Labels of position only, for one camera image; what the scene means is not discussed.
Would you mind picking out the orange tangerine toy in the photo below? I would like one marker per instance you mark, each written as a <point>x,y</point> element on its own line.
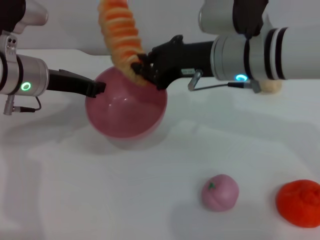
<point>298,203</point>

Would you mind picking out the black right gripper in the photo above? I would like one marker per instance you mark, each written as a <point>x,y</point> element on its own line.
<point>180,57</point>

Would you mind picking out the beige bun toy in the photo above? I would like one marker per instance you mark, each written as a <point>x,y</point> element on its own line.
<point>271,87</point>

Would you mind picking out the pink plastic bowl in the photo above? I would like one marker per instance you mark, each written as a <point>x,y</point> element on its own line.
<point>125,115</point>

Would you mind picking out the pink peach toy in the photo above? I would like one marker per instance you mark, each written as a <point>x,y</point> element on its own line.
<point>221,193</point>

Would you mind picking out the orange striped bread roll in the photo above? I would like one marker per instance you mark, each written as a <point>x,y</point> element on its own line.
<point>122,37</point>

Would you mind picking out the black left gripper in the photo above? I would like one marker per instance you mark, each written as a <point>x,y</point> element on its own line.
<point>70,82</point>

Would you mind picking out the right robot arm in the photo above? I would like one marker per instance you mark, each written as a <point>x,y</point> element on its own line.
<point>262,50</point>

